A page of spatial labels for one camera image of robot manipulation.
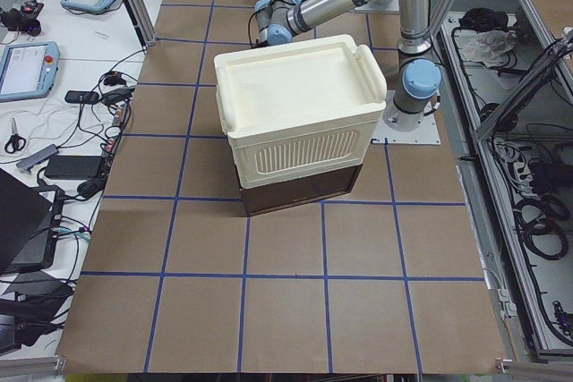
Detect cream plastic drawer cabinet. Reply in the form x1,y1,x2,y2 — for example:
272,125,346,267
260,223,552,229
214,35,387,189

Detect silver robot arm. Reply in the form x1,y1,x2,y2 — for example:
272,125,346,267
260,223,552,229
252,0,441,132

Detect dark brown wooden base box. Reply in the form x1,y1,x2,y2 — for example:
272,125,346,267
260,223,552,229
239,164,363,216

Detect black power adapter brick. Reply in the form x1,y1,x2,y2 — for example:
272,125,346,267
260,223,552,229
45,155,102,180

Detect white crumpled cloth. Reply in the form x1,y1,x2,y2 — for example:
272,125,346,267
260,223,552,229
460,30,516,68

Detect black laptop computer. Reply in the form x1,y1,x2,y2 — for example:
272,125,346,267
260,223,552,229
1,171,64,275

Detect blue teach pendant near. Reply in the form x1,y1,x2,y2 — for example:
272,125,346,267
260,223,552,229
1,41,60,103

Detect black coiled cables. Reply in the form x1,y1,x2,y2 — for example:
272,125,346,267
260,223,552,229
512,196,570,262

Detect black handled scissors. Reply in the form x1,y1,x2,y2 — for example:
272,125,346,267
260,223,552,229
4,118,27,154

